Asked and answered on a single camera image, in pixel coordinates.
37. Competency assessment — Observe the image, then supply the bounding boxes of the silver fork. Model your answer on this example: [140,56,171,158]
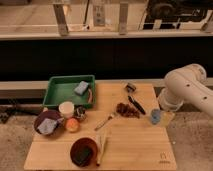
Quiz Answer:
[94,113,116,131]

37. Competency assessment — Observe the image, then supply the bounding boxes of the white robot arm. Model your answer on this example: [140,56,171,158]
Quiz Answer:
[158,64,213,117]

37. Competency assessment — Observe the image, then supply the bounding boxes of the brown bowl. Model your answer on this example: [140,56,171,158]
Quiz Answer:
[70,137,98,167]

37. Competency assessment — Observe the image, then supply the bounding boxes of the purple bowl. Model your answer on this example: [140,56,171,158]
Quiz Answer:
[34,110,64,135]

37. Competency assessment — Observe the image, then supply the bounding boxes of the blue cloth in bowl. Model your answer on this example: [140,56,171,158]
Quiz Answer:
[37,118,57,135]

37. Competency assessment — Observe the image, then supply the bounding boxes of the dark sponge in bowl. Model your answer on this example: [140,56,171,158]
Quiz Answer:
[73,146,93,166]

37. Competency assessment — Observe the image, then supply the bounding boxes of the orange carrot in tray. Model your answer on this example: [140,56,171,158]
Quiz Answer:
[88,88,93,103]

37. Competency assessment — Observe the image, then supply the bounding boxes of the blue sponge in tray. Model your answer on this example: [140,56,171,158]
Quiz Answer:
[74,81,89,95]

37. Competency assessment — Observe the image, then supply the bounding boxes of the black knife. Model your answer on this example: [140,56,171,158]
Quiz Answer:
[128,95,146,115]

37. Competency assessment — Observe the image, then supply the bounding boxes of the brown grape bunch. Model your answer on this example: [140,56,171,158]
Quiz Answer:
[116,103,140,118]

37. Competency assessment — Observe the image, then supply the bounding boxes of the dark patterned small cup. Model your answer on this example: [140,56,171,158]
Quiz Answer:
[74,106,86,121]

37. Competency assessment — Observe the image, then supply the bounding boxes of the wooden cutting board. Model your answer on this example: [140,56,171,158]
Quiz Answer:
[24,83,177,171]

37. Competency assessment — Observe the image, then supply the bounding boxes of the white cup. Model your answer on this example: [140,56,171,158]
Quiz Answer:
[59,101,74,118]

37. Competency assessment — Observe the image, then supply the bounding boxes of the green plastic tray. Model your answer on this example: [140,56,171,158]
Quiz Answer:
[43,75,95,108]

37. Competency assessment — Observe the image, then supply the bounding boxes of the orange peach fruit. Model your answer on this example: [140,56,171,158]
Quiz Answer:
[65,118,80,132]

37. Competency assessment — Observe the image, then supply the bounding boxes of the wooden spatula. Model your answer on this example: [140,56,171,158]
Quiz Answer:
[96,134,107,166]

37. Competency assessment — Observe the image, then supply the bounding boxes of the blue plastic toy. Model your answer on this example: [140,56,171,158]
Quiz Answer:
[151,109,161,124]

